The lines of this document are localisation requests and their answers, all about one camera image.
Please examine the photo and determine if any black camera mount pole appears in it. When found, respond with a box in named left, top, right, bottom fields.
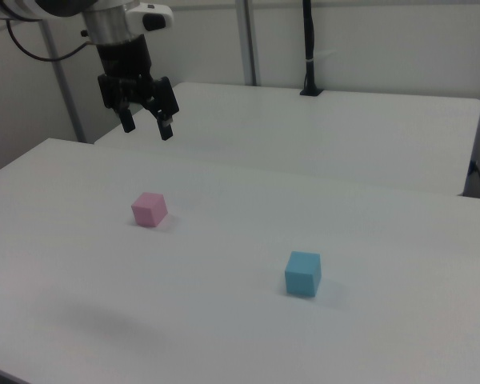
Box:
left=298, top=0, right=325, bottom=97

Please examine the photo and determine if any blue cube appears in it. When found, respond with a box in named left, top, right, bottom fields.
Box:
left=284, top=250, right=322, bottom=298

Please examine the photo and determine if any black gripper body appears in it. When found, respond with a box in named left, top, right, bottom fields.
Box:
left=94, top=34, right=156, bottom=106

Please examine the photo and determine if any grey metal frame post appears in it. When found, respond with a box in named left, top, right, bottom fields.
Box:
left=242, top=0, right=262, bottom=86
left=42, top=19, right=87, bottom=144

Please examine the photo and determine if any pink cube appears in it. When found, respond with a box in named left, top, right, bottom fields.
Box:
left=130, top=192, right=169, bottom=229

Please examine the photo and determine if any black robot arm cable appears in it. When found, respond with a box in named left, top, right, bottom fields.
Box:
left=6, top=18, right=92, bottom=62

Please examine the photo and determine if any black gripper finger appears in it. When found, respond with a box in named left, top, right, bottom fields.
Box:
left=145, top=76, right=181, bottom=142
left=97, top=74, right=137, bottom=134

